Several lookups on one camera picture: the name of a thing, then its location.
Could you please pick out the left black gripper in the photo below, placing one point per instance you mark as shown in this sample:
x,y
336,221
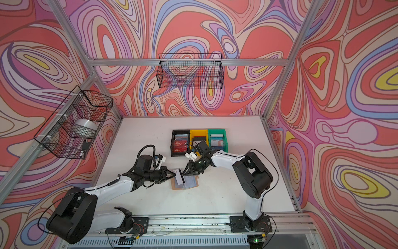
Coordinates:
x,y
164,171

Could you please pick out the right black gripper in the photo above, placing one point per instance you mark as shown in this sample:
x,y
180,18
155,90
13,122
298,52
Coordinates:
x,y
191,165

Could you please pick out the tan leather card holder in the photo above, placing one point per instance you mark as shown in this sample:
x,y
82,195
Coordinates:
x,y
190,182

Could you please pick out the white card with black stripe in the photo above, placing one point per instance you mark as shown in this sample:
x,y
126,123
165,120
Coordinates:
x,y
179,178

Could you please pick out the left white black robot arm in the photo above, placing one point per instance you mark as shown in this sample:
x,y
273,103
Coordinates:
x,y
76,215

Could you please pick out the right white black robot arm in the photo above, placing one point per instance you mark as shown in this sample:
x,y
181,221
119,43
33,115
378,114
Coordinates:
x,y
254,178

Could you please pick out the red VIP cards stack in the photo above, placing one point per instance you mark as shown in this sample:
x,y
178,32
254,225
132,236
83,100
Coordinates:
x,y
180,143

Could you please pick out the blue cards stack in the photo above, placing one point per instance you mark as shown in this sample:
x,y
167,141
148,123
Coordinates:
x,y
217,141

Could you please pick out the black plastic bin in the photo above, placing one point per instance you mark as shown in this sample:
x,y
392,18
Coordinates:
x,y
174,132

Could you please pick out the yellow plastic bin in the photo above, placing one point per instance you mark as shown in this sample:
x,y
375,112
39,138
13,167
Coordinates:
x,y
196,136

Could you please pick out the green plastic bin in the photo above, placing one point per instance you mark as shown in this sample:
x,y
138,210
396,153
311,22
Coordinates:
x,y
219,131

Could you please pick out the white roll in basket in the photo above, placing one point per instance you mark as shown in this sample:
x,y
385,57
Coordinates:
x,y
85,128

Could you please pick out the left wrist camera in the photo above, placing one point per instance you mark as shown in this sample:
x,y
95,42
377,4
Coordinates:
x,y
160,158

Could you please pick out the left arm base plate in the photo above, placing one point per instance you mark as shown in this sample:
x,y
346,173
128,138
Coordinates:
x,y
136,226

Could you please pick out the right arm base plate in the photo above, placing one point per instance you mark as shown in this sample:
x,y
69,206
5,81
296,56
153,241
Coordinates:
x,y
242,223

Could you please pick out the back black wire basket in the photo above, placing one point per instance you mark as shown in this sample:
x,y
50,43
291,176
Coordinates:
x,y
190,71

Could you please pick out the black wire basket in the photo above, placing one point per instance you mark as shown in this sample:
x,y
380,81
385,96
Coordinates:
x,y
59,138
190,71

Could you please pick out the left black wire basket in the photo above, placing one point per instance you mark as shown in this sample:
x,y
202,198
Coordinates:
x,y
59,138

